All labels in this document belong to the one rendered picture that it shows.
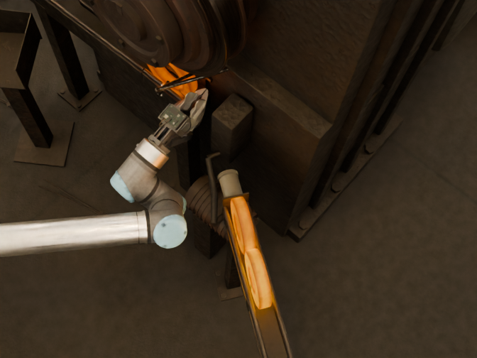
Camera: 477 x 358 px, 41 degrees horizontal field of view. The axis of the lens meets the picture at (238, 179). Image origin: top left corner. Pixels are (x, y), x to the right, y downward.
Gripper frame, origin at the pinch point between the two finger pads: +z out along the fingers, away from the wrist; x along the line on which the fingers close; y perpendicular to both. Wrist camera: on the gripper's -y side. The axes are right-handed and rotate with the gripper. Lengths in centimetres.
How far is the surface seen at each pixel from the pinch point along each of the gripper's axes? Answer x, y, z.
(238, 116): -13.5, 5.2, 0.2
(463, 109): -58, -102, 72
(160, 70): 16.3, -3.7, -2.4
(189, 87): 3.5, 2.6, -1.5
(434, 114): -49, -99, 62
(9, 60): 59, -6, -29
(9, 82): 52, -4, -34
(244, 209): -31.7, 8.9, -17.9
